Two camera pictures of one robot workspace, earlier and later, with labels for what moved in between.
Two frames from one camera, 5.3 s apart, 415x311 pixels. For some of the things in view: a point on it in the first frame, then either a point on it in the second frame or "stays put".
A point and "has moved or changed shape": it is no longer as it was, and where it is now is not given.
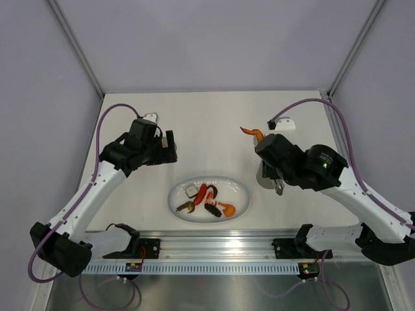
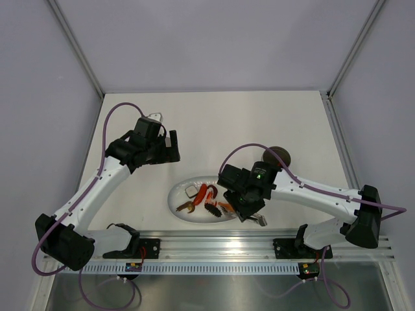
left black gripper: [160, 158] stays put
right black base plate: [296, 249] stays put
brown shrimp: [187, 205] stays put
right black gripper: [268, 171] → [231, 198]
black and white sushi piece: [191, 191] stays put
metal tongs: [278, 179] has moved or changed shape
